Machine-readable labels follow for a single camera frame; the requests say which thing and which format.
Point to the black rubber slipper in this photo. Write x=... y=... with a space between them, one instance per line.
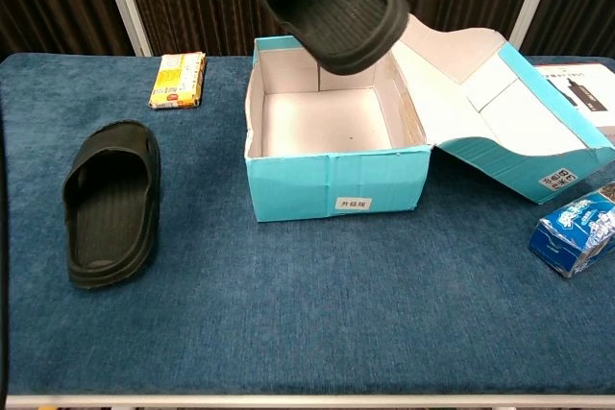
x=110 y=218
x=336 y=7

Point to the light blue cardboard shoe box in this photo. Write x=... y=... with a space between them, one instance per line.
x=336 y=184

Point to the white product box red trim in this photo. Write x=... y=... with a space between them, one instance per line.
x=603 y=114

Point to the blue foil snack packet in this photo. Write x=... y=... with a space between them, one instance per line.
x=576 y=237

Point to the yellow snack packet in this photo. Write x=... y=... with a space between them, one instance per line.
x=177 y=81

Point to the blue table cloth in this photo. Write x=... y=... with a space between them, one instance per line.
x=307 y=314

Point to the silver table edge rail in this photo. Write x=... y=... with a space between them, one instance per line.
x=307 y=402

